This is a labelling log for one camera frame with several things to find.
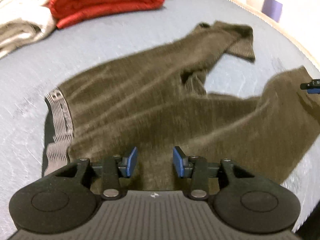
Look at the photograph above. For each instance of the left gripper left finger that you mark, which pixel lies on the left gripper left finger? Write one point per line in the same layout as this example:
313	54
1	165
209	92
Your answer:
123	164

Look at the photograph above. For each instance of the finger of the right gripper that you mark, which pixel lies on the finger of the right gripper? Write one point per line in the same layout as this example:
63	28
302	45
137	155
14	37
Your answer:
312	87

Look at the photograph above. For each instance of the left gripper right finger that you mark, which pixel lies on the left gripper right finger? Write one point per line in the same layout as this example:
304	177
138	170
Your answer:
185	165

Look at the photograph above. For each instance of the olive corduroy pants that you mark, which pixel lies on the olive corduroy pants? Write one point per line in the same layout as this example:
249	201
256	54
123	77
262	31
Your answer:
155	100

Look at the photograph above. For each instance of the purple box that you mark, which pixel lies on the purple box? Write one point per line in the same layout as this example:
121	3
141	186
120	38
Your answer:
272	9

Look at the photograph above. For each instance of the grey quilted mattress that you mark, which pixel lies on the grey quilted mattress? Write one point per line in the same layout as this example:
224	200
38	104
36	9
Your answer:
29	73

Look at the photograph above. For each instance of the cream folded blanket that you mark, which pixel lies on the cream folded blanket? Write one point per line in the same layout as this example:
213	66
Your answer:
24	22

